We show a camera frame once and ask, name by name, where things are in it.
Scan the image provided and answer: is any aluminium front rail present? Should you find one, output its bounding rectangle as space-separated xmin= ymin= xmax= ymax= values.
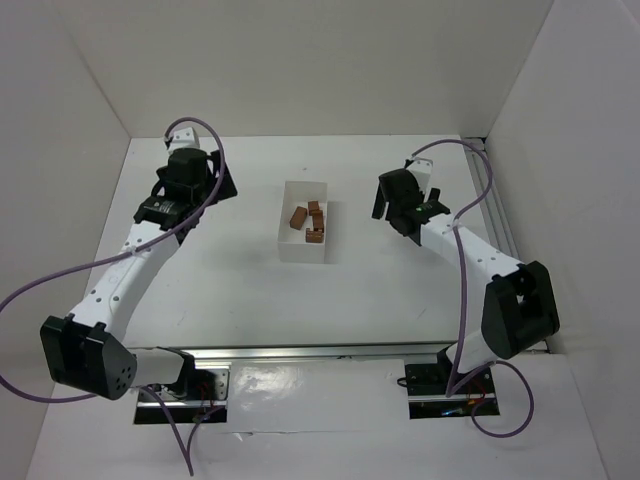
xmin=179 ymin=342 xmax=448 ymax=367

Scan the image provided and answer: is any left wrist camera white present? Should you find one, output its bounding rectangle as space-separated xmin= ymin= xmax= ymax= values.
xmin=165 ymin=127 xmax=200 ymax=152

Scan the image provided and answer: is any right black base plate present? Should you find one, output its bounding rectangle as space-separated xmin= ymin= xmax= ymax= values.
xmin=396 ymin=363 xmax=495 ymax=400

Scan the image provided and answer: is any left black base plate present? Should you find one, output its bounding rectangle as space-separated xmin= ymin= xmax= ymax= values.
xmin=128 ymin=359 xmax=231 ymax=408

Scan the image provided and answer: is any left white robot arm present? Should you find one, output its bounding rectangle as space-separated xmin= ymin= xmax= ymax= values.
xmin=40 ymin=148 xmax=237 ymax=400

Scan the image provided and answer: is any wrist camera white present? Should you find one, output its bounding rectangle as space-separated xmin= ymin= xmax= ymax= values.
xmin=165 ymin=127 xmax=200 ymax=152
xmin=404 ymin=157 xmax=433 ymax=195

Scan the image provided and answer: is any brown wood block long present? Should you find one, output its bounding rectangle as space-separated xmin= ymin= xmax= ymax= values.
xmin=289 ymin=206 xmax=308 ymax=230

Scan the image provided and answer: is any brown wood block notched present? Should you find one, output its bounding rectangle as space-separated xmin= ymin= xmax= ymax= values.
xmin=305 ymin=228 xmax=325 ymax=244

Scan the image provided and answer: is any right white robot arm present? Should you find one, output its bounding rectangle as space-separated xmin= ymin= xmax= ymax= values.
xmin=372 ymin=161 xmax=560 ymax=396

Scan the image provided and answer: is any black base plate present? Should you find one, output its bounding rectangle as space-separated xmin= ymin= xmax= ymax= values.
xmin=128 ymin=359 xmax=231 ymax=408
xmin=396 ymin=363 xmax=495 ymax=400

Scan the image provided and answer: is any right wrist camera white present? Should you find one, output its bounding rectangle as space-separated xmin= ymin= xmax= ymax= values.
xmin=404 ymin=157 xmax=433 ymax=195

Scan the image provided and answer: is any white cardboard box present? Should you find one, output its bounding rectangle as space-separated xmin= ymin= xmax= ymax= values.
xmin=277 ymin=181 xmax=328 ymax=264

